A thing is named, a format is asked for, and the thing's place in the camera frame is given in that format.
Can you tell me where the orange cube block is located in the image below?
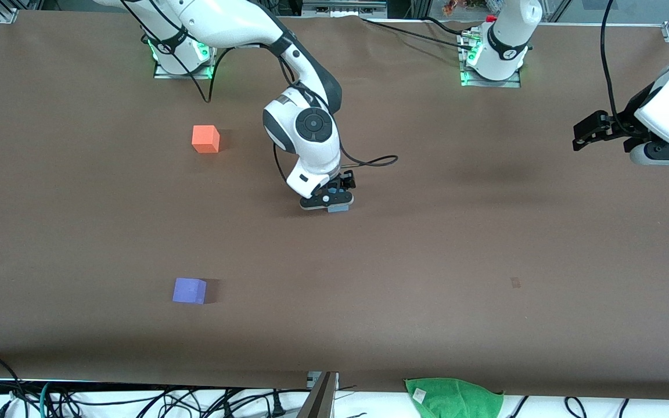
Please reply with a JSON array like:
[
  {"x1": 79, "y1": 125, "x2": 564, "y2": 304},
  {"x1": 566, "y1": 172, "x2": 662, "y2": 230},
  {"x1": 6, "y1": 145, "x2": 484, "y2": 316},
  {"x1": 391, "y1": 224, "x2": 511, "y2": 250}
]
[{"x1": 192, "y1": 125, "x2": 221, "y2": 154}]

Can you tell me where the purple cube block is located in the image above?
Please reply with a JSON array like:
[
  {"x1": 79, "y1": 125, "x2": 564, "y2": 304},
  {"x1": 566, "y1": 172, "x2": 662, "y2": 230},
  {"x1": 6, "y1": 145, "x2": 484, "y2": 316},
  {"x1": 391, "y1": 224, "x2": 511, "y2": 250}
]
[{"x1": 172, "y1": 278, "x2": 208, "y2": 305}]

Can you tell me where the brown table cover sheet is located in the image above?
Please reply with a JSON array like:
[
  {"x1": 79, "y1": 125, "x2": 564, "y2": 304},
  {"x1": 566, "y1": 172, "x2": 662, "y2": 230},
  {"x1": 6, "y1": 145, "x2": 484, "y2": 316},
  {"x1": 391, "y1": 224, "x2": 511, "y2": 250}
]
[{"x1": 0, "y1": 10, "x2": 669, "y2": 401}]

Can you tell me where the green cloth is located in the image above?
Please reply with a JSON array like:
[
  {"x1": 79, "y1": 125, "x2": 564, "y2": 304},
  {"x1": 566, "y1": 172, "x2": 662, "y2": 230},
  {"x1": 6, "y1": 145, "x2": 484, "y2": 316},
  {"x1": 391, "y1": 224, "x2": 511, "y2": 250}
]
[{"x1": 404, "y1": 377, "x2": 505, "y2": 418}]

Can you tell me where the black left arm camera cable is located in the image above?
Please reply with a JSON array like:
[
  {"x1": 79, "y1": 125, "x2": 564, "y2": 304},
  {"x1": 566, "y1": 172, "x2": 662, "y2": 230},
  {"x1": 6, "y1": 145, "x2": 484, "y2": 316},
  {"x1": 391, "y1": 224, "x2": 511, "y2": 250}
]
[{"x1": 600, "y1": 0, "x2": 631, "y2": 125}]

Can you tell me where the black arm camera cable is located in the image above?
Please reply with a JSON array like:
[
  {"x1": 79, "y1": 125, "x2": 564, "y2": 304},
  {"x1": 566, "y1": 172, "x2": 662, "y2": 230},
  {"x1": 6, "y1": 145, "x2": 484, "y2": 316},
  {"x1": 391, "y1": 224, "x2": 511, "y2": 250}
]
[
  {"x1": 120, "y1": 0, "x2": 399, "y2": 186},
  {"x1": 600, "y1": 0, "x2": 631, "y2": 125}
]

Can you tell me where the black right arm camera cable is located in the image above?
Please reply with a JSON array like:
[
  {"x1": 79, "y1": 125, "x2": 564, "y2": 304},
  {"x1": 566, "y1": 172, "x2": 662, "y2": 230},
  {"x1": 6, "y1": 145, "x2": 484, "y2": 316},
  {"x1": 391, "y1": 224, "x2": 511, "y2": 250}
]
[{"x1": 120, "y1": 0, "x2": 399, "y2": 186}]

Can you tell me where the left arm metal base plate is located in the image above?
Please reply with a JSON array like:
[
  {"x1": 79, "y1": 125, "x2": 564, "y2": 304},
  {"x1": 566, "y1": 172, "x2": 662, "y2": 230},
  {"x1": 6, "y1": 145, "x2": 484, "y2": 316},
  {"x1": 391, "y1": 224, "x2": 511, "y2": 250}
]
[{"x1": 458, "y1": 32, "x2": 522, "y2": 89}]

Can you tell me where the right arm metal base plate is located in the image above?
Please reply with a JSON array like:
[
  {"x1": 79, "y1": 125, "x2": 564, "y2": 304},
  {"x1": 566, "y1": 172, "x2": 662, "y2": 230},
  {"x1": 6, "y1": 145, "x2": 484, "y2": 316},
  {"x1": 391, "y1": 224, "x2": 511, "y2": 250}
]
[{"x1": 153, "y1": 35, "x2": 220, "y2": 80}]

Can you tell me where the short black table cable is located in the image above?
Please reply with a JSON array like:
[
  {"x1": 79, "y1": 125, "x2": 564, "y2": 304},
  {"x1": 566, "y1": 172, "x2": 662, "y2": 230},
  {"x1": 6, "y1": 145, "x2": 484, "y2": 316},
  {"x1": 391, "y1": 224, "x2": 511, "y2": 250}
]
[{"x1": 422, "y1": 16, "x2": 469, "y2": 37}]

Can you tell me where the black cable across table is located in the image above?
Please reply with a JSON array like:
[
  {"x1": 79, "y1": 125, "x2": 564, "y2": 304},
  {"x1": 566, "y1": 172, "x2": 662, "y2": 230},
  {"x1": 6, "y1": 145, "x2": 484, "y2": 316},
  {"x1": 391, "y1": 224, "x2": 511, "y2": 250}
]
[{"x1": 361, "y1": 16, "x2": 469, "y2": 50}]

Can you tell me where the aluminium frame rail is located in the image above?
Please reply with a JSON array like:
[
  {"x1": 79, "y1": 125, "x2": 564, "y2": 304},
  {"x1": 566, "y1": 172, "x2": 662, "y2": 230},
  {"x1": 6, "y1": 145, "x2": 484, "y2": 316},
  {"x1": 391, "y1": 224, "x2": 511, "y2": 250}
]
[{"x1": 303, "y1": 0, "x2": 387, "y2": 18}]

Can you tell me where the grey metal camera post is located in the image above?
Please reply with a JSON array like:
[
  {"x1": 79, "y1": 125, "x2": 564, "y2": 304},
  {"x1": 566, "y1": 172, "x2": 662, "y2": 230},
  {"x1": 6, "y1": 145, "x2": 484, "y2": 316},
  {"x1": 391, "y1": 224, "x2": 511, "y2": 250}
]
[{"x1": 297, "y1": 372, "x2": 339, "y2": 418}]

